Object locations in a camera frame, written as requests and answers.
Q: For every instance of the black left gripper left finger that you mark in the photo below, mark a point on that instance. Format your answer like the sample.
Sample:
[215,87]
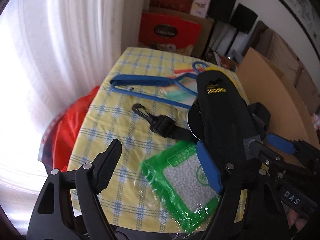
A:
[68,206]

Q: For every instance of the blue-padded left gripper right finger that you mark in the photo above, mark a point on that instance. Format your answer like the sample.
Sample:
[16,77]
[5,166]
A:
[249,207]

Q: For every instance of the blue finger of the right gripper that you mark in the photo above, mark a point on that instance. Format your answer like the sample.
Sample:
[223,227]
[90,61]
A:
[280,143]

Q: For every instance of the black padded strap bag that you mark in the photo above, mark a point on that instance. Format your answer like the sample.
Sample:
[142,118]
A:
[219,118]

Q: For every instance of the green desiccant packet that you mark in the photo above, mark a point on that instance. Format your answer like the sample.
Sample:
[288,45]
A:
[177,178]

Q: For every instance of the colourful paper hand fan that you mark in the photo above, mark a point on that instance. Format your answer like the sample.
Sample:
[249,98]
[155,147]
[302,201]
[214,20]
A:
[178,94]

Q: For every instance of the blue plastic clothes hanger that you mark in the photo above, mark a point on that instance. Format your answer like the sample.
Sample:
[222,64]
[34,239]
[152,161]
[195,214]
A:
[124,83]

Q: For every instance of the red plastic bag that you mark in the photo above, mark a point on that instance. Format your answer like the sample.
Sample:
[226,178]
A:
[60,136]

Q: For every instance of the large cardboard box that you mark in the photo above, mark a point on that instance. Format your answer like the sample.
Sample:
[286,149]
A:
[263,82]

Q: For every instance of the brown upholstered headboard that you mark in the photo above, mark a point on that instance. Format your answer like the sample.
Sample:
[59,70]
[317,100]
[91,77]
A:
[272,46]

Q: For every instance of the right black speaker on stand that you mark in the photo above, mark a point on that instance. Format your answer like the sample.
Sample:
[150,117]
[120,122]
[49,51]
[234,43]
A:
[242,20]

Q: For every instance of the black speaker on stand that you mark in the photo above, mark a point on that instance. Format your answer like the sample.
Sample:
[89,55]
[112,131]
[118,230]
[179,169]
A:
[242,20]
[218,11]

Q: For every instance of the yellow checked tablecloth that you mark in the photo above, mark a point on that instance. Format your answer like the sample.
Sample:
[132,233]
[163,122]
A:
[128,201]

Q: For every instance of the brown cardboard box behind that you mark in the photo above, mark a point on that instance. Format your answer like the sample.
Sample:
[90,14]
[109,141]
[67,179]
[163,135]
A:
[206,25]

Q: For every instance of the left black speaker on stand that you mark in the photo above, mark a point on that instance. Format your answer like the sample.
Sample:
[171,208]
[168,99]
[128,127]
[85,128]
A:
[218,11]

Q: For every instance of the pink white small box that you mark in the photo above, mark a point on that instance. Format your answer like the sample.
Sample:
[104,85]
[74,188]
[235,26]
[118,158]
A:
[199,8]

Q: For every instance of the white sheer curtain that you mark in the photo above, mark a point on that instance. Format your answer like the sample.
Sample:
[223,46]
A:
[52,53]

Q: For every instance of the red collection gift box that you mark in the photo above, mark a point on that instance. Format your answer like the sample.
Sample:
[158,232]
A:
[168,33]

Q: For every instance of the framed wall picture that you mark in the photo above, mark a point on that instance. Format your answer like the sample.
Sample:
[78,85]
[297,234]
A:
[307,16]

